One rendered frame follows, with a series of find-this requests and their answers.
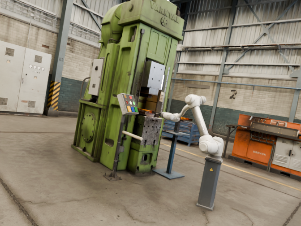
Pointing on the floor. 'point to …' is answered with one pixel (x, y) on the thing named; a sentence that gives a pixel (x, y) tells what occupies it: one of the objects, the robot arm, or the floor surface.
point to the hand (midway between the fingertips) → (153, 112)
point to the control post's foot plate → (112, 177)
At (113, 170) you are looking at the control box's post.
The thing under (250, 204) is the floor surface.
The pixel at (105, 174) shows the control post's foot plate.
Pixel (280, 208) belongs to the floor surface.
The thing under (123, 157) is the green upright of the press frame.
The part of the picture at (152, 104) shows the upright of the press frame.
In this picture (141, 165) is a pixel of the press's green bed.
